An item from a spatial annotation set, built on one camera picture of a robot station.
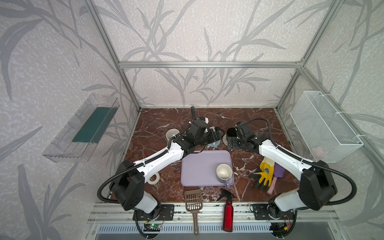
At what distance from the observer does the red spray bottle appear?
681mm

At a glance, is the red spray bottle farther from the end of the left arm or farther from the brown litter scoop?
the end of the left arm

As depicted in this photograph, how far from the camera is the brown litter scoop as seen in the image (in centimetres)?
75

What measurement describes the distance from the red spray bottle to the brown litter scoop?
10 centimetres
